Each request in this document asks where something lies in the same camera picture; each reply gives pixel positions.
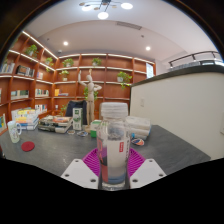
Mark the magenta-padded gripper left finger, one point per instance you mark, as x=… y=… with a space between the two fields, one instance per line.
x=80 y=173

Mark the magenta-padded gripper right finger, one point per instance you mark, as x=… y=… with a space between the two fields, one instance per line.
x=146 y=173

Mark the clear plastic water bottle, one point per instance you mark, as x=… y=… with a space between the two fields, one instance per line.
x=113 y=156

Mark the small round printed badge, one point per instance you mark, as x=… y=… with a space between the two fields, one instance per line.
x=82 y=133
x=71 y=132

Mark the small green white box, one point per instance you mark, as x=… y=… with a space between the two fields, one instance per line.
x=94 y=128

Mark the stack of white boxes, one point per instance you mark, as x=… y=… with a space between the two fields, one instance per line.
x=139 y=126

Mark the tall green white carton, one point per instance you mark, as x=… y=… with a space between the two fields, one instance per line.
x=77 y=119

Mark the stack of dark books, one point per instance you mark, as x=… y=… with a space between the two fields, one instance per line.
x=55 y=124

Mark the flat round red coaster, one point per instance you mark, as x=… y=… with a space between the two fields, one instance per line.
x=28 y=146

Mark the dark chair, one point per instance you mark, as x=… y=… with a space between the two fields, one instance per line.
x=71 y=108

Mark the wooden artist mannequin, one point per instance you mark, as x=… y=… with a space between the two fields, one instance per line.
x=90 y=100

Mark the stack of colourful books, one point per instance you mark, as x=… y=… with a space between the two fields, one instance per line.
x=27 y=119

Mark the yellow striped white mug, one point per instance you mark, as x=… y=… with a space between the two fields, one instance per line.
x=14 y=132

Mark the wooden bookshelf unit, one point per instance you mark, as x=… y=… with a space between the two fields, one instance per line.
x=110 y=83

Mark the round recessed ceiling light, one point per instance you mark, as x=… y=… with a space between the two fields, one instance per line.
x=147 y=48
x=65 y=43

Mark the ceiling air vent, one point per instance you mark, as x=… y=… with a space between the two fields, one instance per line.
x=129 y=25

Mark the branched ceiling lamp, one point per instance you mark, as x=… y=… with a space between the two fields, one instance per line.
x=102 y=15

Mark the white wall switch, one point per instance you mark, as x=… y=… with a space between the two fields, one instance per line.
x=142 y=102

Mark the black track light rail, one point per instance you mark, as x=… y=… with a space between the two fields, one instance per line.
x=193 y=55

